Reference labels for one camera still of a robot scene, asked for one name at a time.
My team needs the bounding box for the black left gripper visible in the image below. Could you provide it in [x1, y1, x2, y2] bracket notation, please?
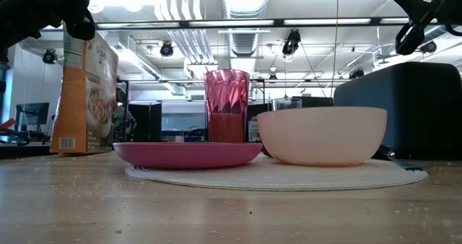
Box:
[0, 0, 99, 50]

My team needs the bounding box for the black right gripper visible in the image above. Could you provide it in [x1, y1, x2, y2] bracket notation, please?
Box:
[381, 0, 462, 56]

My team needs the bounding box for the orange pumpkin cereal box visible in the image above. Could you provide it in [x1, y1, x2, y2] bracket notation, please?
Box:
[49, 30, 120, 154]

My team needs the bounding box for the pale pink plastic bowl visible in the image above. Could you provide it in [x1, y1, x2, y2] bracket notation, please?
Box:
[256, 105, 388, 167]

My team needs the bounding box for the magenta plastic plate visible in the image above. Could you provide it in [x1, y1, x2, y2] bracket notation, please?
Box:
[112, 141, 263, 170]

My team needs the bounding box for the pink faceted plastic tumbler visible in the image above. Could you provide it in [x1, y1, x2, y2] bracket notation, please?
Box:
[204, 69, 251, 143]

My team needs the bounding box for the black two-slot toaster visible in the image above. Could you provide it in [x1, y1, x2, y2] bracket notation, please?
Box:
[334, 61, 462, 160]

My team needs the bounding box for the dark computer monitor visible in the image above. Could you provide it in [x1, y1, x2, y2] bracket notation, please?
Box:
[14, 102, 51, 126]

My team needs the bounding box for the black office partition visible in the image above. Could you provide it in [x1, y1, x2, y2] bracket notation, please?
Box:
[128, 101, 163, 143]

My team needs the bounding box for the clear drinking glass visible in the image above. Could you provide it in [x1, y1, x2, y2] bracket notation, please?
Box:
[271, 97, 303, 111]

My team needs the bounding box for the black overhead light bar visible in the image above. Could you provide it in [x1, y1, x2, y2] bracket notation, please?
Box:
[95, 17, 437, 30]

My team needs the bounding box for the white round woven placemat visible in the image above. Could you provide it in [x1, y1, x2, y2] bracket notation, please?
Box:
[125, 153, 429, 191]

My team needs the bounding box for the black metal table frame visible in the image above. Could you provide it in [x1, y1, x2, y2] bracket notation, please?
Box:
[0, 144, 51, 159]

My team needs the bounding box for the silver ceiling air duct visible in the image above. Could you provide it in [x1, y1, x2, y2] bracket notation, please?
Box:
[220, 0, 271, 57]

